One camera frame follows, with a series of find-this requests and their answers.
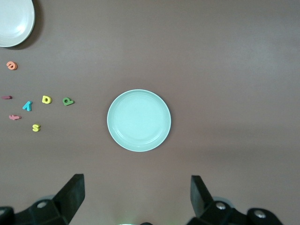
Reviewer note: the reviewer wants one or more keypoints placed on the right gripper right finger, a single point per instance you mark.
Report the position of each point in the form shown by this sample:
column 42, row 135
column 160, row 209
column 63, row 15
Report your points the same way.
column 202, row 201

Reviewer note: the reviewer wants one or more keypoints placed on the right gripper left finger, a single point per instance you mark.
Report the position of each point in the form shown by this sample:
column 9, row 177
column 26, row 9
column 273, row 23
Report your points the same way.
column 68, row 201

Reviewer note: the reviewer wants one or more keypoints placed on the green foam letter p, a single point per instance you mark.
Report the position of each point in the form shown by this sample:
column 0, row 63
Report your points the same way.
column 70, row 102

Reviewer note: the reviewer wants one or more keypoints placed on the teal foam letter y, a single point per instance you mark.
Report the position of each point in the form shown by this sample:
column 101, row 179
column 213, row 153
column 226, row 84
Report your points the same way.
column 28, row 106

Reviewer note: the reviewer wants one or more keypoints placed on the yellow foam letter d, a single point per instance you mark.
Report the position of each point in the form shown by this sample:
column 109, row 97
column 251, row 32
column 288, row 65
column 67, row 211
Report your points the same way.
column 44, row 99

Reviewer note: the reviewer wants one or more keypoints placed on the yellow foam letter s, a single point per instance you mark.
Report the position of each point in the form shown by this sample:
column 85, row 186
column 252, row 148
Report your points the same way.
column 36, row 127

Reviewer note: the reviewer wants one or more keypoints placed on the pink foam letter f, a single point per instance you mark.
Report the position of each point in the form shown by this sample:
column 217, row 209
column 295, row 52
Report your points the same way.
column 14, row 117

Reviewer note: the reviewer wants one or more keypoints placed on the light green plastic plate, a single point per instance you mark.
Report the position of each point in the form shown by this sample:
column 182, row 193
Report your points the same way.
column 139, row 120

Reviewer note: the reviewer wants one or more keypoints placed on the dark red foam letter i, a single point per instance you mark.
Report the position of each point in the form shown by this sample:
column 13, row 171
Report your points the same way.
column 6, row 97

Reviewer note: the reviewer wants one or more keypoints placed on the orange foam letter e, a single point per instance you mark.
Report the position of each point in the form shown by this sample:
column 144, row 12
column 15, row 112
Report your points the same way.
column 9, row 67

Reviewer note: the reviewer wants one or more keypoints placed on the beige plastic plate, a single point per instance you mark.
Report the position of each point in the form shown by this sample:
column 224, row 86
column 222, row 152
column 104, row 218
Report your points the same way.
column 14, row 23

